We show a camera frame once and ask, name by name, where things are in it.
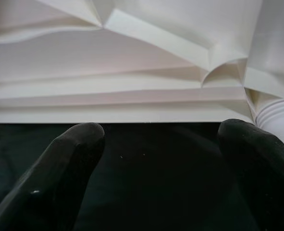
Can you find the white tapered plastic table leg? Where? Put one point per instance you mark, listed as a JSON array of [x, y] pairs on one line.
[[280, 115]]

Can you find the white plastic children table top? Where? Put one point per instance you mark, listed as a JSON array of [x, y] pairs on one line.
[[108, 84]]

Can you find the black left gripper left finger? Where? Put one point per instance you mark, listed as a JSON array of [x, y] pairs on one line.
[[53, 183]]

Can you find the black table cloth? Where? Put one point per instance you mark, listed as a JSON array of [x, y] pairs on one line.
[[156, 180]]

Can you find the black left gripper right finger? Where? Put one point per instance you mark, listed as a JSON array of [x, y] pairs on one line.
[[264, 173]]

